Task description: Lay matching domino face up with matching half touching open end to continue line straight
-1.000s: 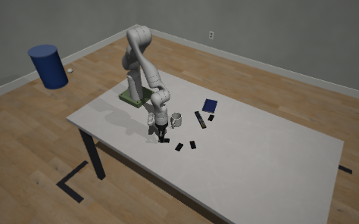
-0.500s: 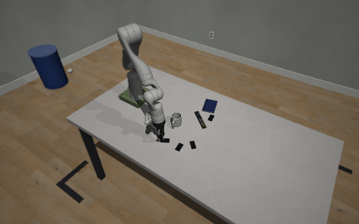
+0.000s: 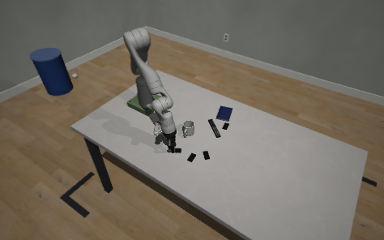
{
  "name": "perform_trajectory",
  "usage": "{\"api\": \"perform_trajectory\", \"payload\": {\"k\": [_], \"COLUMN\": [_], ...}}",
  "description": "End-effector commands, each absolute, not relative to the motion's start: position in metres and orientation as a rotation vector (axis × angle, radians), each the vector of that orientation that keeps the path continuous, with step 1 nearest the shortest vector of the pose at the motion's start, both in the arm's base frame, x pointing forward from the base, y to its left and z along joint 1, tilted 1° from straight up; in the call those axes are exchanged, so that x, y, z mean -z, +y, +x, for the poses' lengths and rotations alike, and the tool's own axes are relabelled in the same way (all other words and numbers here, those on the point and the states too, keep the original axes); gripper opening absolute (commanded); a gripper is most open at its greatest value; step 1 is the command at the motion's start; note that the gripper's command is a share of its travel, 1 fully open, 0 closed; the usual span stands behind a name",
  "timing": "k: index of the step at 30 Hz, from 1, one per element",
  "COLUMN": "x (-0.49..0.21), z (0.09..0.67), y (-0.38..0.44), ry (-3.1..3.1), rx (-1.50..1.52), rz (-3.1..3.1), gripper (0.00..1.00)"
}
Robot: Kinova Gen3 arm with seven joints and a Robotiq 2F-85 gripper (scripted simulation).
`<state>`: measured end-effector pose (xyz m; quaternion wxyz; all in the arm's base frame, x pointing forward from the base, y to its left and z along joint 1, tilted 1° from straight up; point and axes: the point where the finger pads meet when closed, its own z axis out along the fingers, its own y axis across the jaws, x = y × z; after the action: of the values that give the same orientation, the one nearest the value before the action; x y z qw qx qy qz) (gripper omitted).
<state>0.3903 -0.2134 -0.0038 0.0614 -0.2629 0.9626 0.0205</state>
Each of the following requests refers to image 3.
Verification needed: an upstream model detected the dark blue book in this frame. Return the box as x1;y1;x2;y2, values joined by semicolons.
216;106;233;122

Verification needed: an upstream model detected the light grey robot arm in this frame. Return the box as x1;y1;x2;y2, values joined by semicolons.
123;28;176;135

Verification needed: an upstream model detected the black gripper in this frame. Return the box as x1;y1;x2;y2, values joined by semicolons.
162;130;177;152

